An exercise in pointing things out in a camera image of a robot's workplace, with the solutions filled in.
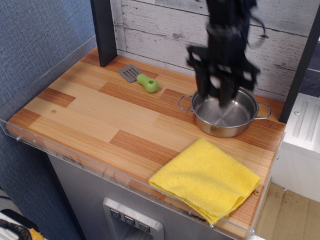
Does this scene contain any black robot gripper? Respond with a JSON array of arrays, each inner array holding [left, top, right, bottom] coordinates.
[[187, 0, 260, 107]]

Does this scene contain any white sushi roll toy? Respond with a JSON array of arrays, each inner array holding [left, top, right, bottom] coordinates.
[[210, 75, 221, 89]]

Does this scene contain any stainless steel pot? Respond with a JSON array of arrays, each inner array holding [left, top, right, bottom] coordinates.
[[178, 87, 272, 138]]

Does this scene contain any yellow folded cloth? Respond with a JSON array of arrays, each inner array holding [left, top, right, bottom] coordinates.
[[148, 138, 261, 225]]

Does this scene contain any white cabinet at right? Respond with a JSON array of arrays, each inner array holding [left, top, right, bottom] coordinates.
[[270, 93, 320, 202]]

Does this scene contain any clear acrylic table guard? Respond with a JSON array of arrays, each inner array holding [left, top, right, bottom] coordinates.
[[0, 34, 286, 237]]

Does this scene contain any grey toy fridge cabinet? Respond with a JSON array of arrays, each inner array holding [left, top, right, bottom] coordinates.
[[49, 155, 236, 240]]

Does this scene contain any silver dispenser button panel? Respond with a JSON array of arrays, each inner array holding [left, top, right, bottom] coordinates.
[[102, 197, 165, 240]]

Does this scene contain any black and yellow object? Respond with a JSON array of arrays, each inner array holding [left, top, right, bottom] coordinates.
[[0, 219, 45, 240]]

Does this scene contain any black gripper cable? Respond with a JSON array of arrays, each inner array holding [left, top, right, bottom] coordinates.
[[243, 7, 267, 50]]

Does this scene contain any black right shelf post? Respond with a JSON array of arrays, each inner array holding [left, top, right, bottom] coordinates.
[[278, 6, 320, 124]]

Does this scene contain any black shelf post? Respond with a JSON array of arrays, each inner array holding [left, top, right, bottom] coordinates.
[[90, 0, 118, 67], [278, 6, 320, 124]]

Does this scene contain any green handled grey spatula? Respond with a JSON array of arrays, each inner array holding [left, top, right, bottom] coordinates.
[[119, 64, 159, 93]]

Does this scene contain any black left shelf post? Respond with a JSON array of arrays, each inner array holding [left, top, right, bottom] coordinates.
[[90, 0, 118, 67]]

